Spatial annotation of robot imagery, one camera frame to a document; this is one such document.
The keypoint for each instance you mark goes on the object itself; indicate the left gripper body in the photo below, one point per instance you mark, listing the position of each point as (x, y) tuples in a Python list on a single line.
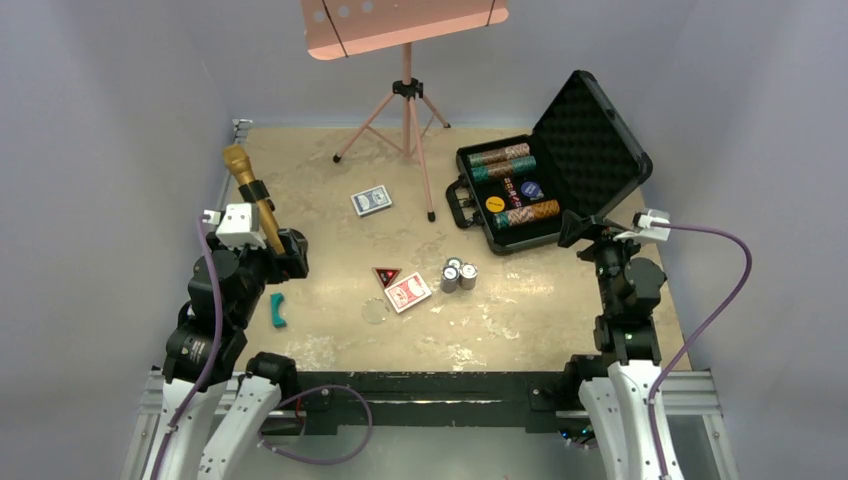
[(281, 267)]

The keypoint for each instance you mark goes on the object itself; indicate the yellow big blind button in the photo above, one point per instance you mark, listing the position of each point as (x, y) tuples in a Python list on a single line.
[(495, 204)]

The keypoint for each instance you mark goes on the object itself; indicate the clear round disc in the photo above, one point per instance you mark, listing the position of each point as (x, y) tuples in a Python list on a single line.
[(375, 311)]

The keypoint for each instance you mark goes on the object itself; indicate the triangular all-in button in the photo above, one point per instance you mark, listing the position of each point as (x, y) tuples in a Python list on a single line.
[(386, 275)]

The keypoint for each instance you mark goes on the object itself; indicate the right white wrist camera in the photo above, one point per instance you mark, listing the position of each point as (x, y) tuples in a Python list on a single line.
[(648, 226)]

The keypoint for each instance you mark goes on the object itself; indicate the black poker case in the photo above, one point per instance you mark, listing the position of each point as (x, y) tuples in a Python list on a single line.
[(587, 158)]

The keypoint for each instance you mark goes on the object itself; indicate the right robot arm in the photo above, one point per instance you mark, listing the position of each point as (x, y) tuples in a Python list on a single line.
[(619, 385)]

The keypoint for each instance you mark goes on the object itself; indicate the pink music stand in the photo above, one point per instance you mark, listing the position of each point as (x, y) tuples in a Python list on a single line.
[(342, 29)]

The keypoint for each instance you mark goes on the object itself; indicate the orange green chip row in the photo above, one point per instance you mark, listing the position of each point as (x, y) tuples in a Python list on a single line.
[(524, 215)]

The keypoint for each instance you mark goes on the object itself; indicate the blue small blind button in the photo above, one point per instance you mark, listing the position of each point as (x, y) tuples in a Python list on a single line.
[(532, 191)]

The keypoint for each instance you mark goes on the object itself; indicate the red dice row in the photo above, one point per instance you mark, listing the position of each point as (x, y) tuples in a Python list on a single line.
[(512, 193)]

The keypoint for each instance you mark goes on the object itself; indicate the red playing card deck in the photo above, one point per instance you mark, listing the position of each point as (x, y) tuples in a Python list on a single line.
[(407, 292)]

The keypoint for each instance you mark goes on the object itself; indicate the teal curved plastic piece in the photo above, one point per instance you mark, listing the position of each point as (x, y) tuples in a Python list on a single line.
[(276, 302)]

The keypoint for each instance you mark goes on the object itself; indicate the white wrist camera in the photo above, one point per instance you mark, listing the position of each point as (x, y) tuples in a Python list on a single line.
[(648, 226), (237, 226)]

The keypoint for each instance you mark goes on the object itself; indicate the grey poker chip stack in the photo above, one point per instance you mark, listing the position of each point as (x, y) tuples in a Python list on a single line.
[(449, 279), (454, 262), (468, 274)]

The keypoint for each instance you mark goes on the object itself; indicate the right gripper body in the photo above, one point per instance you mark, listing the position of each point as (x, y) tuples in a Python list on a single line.
[(606, 252)]

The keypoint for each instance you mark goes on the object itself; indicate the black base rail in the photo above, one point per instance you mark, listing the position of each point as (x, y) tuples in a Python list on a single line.
[(535, 401)]

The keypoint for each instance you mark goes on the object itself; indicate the blue playing card deck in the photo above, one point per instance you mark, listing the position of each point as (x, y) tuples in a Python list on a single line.
[(371, 201)]

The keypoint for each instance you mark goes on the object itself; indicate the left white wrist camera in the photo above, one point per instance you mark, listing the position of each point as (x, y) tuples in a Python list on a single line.
[(237, 226)]

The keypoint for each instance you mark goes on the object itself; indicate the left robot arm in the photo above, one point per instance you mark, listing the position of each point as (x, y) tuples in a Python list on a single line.
[(200, 357)]

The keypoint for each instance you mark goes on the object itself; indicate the gold microphone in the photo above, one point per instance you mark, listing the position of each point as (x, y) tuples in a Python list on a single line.
[(253, 191)]

